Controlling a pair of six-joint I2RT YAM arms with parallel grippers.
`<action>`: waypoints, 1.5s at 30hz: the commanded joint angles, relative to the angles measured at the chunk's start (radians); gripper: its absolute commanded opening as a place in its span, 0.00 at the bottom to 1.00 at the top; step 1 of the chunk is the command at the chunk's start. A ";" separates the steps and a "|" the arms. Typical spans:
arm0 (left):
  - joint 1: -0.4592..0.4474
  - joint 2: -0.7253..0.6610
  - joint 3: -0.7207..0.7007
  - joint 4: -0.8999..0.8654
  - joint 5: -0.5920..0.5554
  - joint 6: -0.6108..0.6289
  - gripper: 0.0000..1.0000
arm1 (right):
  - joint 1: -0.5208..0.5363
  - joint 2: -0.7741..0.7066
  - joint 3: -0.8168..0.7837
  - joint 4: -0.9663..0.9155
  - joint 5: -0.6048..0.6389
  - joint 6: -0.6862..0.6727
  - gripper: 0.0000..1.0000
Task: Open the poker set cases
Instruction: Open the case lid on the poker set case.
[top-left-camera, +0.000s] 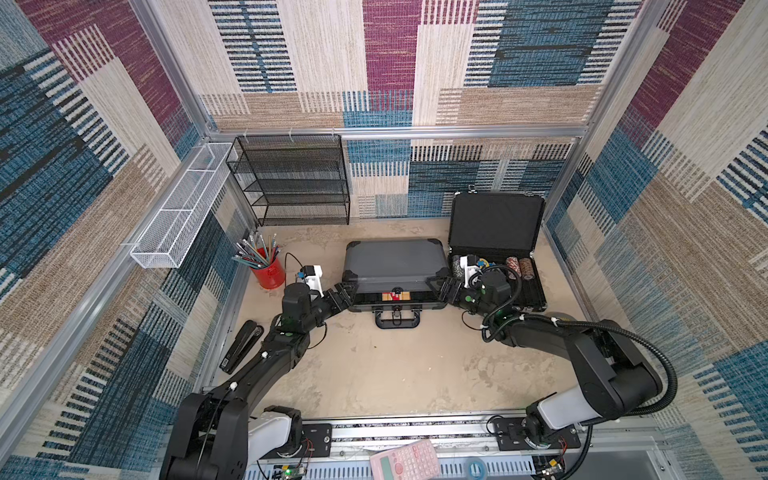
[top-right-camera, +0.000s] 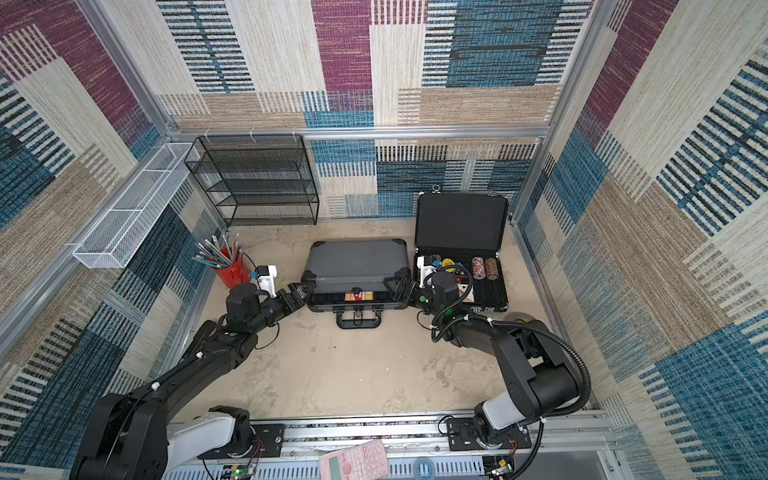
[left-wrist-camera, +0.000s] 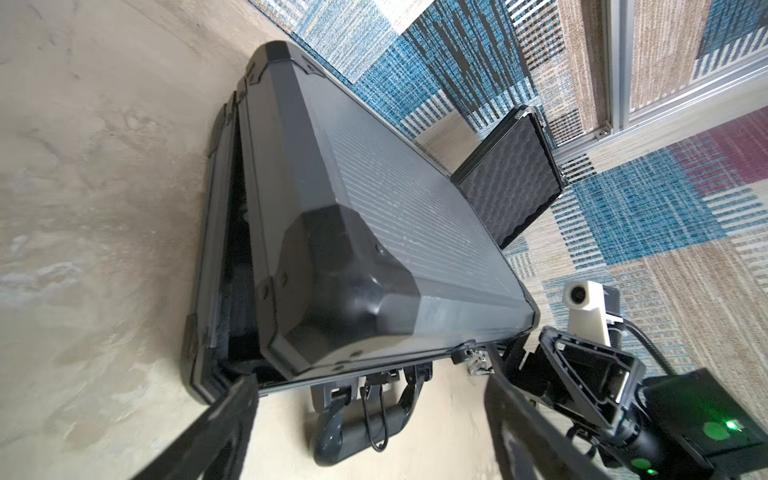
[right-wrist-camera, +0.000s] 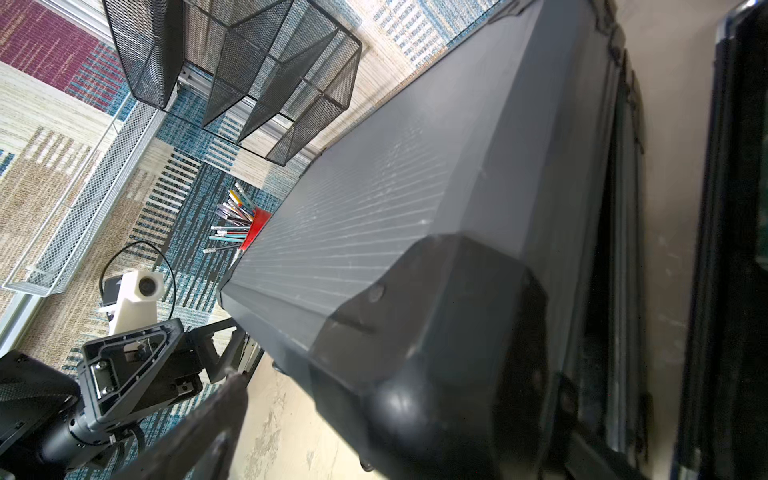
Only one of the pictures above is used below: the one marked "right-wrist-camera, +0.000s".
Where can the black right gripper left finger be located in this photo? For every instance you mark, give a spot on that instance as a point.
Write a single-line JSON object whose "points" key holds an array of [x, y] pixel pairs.
{"points": [[203, 444]]}

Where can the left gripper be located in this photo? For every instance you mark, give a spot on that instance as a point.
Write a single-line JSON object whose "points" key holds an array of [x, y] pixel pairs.
{"points": [[126, 377]]}

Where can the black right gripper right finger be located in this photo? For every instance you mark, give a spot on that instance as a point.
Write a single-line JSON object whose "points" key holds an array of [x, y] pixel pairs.
{"points": [[589, 457]]}

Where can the black poker set case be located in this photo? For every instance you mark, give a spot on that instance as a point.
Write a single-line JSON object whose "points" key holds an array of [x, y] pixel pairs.
{"points": [[722, 431]]}

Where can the grey poker set case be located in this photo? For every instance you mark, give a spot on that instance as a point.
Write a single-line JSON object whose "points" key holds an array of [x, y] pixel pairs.
{"points": [[427, 280]]}

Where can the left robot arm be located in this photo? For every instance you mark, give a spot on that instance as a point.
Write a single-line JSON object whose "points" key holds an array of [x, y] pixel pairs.
{"points": [[39, 434]]}

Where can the red metal pencil bucket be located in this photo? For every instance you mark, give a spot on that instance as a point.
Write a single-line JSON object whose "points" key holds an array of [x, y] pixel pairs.
{"points": [[260, 218]]}

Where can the black mesh shelf rack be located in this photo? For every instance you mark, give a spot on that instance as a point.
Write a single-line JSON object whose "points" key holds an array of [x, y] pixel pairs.
{"points": [[265, 59]]}

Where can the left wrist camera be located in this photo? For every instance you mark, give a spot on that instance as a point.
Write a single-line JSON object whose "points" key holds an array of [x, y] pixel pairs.
{"points": [[130, 300]]}

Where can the white mesh wall basket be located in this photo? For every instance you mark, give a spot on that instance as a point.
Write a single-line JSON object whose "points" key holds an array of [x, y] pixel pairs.
{"points": [[50, 260]]}

